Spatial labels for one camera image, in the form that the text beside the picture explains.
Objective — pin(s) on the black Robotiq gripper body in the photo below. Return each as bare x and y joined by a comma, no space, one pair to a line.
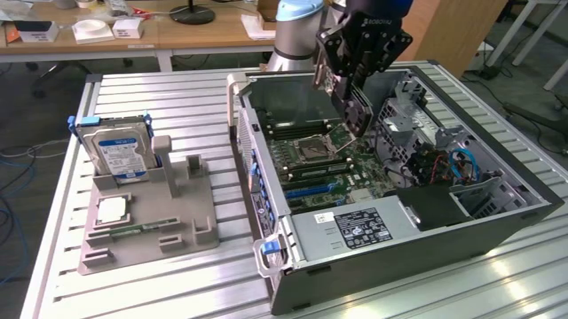
374,16

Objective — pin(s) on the white table frame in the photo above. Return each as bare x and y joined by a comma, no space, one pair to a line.
533,33

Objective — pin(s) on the grey cup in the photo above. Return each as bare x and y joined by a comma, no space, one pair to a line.
66,4

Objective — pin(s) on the small orange box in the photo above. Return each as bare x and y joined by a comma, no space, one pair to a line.
14,36

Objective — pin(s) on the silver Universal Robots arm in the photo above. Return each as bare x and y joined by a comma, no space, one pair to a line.
293,33

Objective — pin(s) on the black chair foot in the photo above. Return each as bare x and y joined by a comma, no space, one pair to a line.
537,114

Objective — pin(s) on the Nvidia graphics card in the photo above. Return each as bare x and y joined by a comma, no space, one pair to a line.
358,116

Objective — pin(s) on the black power adapter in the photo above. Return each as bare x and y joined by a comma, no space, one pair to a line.
490,73

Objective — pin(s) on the grey printed parts rack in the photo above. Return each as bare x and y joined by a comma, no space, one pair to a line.
146,246

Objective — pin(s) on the hard disk with blue caddy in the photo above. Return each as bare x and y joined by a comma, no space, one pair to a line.
120,153

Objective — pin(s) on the open black PC case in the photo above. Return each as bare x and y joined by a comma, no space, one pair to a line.
400,272

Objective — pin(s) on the white paper stack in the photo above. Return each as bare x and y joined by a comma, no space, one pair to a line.
257,30

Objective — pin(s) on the white box with black lid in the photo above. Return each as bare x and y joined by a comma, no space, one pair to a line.
41,35

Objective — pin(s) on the white tape roll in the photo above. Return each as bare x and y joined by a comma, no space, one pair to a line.
85,4

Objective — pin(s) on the white device with red dot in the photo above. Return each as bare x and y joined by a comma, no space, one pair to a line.
482,58

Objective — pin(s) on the silver CPU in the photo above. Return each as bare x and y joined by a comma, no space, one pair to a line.
113,210

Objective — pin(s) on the wooden desk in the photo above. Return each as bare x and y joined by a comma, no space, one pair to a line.
68,48

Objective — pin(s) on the metal socket cover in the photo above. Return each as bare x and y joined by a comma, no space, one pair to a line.
340,141

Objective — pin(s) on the grey power supply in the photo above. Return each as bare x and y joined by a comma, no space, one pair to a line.
311,232

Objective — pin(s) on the perforated metal disk bay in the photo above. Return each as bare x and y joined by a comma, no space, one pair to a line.
400,133

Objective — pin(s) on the black office chair base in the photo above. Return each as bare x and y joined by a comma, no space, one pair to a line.
54,71

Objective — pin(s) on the black RAM stick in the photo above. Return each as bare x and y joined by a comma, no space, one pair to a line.
320,171

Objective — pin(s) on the CPU socket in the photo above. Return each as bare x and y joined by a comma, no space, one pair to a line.
313,149

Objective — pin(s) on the black lamp base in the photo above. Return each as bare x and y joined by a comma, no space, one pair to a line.
190,15

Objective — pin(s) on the green RAM stick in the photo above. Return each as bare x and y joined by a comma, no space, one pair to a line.
133,229

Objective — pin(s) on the small white box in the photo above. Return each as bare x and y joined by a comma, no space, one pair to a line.
129,28

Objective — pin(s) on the white round holder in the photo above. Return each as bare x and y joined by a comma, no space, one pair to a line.
92,35

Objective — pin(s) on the wooden cabinet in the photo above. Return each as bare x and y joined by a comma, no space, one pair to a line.
444,33

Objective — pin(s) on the cardboard box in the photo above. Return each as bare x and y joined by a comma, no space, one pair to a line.
267,11

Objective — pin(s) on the green motherboard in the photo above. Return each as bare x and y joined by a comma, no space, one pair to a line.
360,169

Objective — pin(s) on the blue expansion slot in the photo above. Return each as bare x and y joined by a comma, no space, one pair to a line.
307,192

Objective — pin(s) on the grey open disk bay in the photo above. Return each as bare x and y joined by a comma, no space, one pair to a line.
489,199

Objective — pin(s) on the clear latch with blue tab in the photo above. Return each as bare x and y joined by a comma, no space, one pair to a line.
269,248

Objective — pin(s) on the silver chipset heatsink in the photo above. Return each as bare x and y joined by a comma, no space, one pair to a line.
362,196

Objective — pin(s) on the black plastic shroud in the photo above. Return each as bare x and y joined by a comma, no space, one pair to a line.
435,209

